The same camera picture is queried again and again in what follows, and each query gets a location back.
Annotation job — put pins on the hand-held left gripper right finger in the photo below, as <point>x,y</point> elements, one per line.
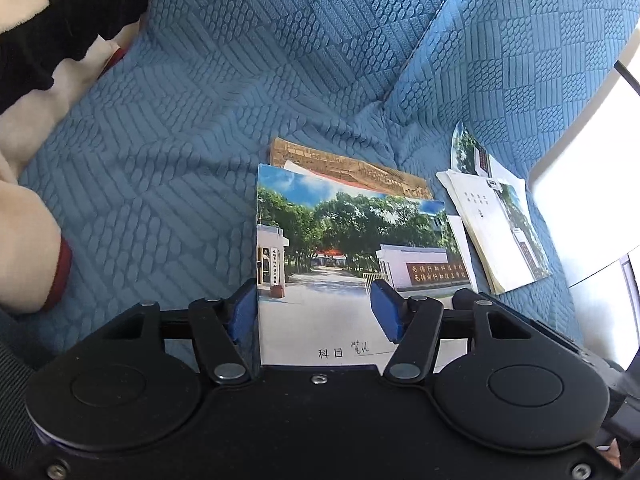
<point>385,310</point>

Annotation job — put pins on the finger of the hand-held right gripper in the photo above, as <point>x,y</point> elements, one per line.
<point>462,299</point>

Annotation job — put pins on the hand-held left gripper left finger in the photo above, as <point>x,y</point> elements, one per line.
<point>245,310</point>

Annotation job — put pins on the white paper booklet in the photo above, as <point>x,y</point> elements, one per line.
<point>480,220</point>

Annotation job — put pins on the beige painting cover book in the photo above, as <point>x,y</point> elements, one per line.
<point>350,167</point>

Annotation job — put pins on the white orange cartoon book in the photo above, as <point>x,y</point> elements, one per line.
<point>295,166</point>

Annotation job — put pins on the white table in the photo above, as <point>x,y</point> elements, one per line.
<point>590,185</point>

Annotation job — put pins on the blue textured sofa cover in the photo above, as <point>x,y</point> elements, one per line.
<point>225,110</point>

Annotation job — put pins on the dark grey cloth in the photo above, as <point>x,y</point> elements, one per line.
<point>15,375</point>

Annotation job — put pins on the black metal rod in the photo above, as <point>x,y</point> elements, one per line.
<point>627,75</point>

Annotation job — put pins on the striped blanket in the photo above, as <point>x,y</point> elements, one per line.
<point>50,35</point>

